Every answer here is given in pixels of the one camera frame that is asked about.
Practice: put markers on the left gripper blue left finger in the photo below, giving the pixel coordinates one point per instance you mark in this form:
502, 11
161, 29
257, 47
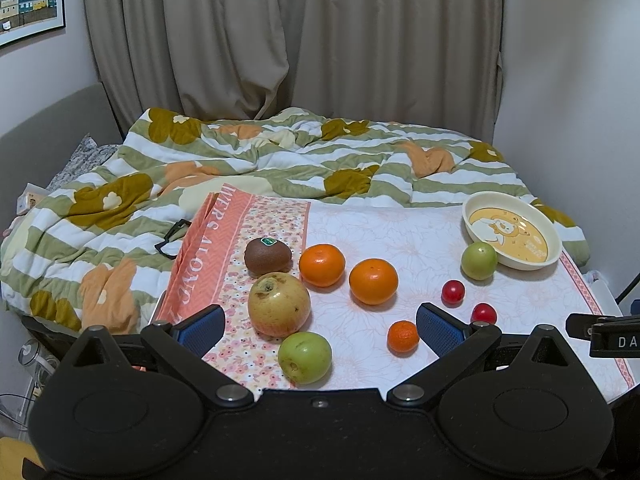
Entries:
180, 349

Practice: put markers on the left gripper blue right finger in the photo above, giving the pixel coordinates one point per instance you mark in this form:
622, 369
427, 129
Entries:
461, 350

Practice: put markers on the red cherry tomato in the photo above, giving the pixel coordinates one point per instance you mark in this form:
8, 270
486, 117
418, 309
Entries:
484, 313
453, 292

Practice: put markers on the small mandarin orange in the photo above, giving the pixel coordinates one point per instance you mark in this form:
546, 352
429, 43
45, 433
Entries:
402, 337

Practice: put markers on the green apple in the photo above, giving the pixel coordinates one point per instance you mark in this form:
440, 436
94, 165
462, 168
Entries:
305, 357
479, 261

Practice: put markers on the large yellow-red apple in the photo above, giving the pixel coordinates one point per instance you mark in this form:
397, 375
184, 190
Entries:
278, 305

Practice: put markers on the brown kiwi with sticker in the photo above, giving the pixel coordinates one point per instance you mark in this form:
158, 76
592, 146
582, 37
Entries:
264, 255

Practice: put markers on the black eyeglasses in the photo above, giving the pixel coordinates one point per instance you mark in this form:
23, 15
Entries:
168, 246

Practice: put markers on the cream bowl with cartoon print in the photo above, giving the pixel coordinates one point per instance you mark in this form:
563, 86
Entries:
522, 236

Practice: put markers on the green striped floral blanket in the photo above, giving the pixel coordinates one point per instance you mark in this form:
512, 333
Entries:
87, 252

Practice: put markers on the clear glass jar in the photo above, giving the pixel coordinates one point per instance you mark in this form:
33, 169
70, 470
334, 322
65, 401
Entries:
39, 362

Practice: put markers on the pink floral table cloth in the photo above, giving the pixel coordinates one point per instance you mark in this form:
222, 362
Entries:
423, 245

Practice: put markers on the grey patterned pillow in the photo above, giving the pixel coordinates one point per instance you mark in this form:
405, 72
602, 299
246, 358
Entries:
86, 156

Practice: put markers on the small box on sofa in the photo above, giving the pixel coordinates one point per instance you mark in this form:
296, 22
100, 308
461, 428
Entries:
29, 198

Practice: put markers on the grey sofa backrest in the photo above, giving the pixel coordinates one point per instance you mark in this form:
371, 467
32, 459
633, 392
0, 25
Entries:
38, 148

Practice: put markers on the beige curtain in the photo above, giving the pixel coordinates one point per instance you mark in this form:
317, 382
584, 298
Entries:
428, 62

